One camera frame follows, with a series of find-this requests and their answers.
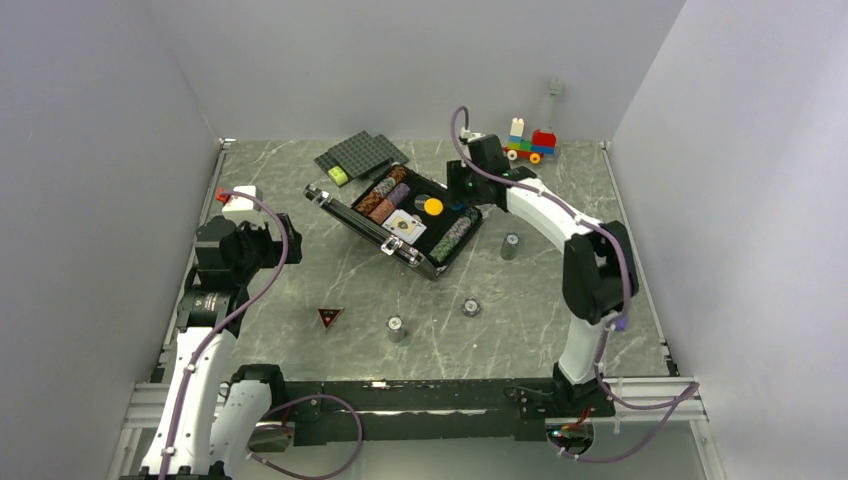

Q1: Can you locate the yellow round plastic disc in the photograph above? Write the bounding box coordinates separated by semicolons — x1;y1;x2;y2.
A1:
423;197;444;216

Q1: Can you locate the triangular all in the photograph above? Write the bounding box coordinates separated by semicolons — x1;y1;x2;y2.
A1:
318;308;344;330

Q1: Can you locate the dark grey lego baseplate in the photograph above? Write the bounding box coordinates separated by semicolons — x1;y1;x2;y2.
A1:
314;131;409;183

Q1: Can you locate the playing card deck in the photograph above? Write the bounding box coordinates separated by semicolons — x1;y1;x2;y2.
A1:
381;209;427;244

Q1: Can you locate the aluminium poker case open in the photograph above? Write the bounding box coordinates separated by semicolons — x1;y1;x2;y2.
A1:
304;164;483;281

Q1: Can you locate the short chip stack centre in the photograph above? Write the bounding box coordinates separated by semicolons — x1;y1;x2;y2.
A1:
461;298;481;317

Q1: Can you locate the yellow-green lego brick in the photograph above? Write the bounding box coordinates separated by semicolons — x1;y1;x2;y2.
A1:
327;166;350;187

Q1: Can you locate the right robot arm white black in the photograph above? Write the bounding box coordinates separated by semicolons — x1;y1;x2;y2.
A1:
447;128;638;417

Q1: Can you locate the orange brown chip row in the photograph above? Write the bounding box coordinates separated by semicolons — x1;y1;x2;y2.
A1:
354;165;407;215

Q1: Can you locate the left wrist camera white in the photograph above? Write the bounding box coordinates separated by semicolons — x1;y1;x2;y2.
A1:
214;185;263;215

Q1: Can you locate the colourful lego train toy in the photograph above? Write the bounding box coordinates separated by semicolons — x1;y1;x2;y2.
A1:
503;117;558;165

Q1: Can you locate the green blue chip row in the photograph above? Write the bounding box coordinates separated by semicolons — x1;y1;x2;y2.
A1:
430;208;480;263

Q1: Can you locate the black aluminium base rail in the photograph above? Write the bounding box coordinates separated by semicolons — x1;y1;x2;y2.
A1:
119;377;708;458

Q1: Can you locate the purple chip row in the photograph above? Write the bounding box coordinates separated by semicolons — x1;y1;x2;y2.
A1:
385;183;411;207

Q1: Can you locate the red pink chip row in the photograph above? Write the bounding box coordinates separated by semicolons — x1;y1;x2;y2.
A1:
369;198;397;225

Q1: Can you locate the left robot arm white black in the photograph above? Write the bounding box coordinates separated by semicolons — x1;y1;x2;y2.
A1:
135;185;302;479

